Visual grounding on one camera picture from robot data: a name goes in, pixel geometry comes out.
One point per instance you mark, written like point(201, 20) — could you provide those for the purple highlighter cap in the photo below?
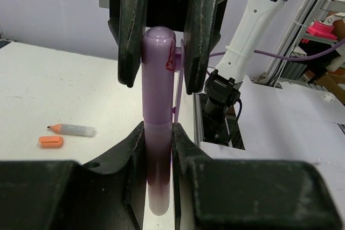
point(162, 66)

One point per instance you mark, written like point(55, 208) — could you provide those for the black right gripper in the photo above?
point(198, 20)

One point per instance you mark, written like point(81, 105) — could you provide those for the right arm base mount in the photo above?
point(224, 130)

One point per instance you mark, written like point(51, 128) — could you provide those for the aluminium frame rack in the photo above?
point(311, 22)

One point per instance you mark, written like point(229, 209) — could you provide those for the orange highlighter cap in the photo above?
point(51, 142)

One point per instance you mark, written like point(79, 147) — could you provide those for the purple highlighter body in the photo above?
point(158, 165)

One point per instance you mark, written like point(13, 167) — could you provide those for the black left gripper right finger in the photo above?
point(247, 194)

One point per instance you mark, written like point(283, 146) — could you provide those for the pink plastic spool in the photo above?
point(322, 30)

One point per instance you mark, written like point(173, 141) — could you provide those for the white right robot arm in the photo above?
point(223, 84)

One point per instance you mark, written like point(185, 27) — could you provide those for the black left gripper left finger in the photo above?
point(107, 192)

